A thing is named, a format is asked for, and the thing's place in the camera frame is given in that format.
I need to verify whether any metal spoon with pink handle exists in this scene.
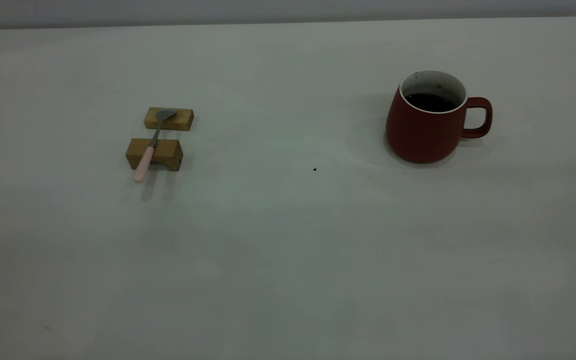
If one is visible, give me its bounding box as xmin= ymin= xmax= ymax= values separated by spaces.
xmin=133 ymin=108 xmax=177 ymax=183

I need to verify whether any notched wooden block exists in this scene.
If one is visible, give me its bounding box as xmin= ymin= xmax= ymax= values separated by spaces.
xmin=126 ymin=138 xmax=184 ymax=172

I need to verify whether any red ceramic mug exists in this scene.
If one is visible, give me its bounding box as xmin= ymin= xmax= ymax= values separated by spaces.
xmin=385 ymin=70 xmax=493 ymax=164

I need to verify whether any dark coffee liquid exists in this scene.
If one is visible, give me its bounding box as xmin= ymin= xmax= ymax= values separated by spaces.
xmin=405 ymin=93 xmax=458 ymax=113

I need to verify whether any flat wooden block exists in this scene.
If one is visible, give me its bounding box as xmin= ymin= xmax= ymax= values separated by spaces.
xmin=144 ymin=107 xmax=195 ymax=132

